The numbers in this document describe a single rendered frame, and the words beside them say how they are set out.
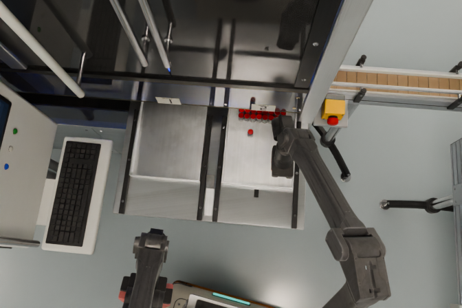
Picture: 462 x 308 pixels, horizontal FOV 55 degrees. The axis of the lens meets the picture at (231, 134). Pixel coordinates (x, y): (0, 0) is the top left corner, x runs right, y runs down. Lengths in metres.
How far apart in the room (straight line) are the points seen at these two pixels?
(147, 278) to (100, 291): 1.55
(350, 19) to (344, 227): 0.46
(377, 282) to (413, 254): 1.69
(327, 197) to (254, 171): 0.63
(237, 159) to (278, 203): 0.22
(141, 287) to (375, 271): 0.51
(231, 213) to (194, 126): 0.36
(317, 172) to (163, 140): 0.77
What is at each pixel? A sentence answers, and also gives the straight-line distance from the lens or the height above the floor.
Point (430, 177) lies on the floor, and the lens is 2.76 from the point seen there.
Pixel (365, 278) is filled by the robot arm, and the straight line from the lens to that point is 0.97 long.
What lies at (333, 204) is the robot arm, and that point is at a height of 1.49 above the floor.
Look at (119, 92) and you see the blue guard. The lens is 1.60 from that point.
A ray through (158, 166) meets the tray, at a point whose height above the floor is 0.88.
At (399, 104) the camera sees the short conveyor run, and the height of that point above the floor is 0.88.
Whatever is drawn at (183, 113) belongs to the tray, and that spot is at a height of 0.88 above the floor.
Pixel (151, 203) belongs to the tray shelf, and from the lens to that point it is 1.66.
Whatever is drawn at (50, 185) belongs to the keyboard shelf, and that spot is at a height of 0.80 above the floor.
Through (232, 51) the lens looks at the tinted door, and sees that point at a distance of 1.21.
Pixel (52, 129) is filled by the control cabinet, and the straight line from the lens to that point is 1.88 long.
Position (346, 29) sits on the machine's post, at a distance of 1.08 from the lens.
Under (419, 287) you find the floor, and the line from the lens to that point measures 2.67.
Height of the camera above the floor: 2.49
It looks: 74 degrees down
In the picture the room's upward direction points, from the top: 5 degrees counter-clockwise
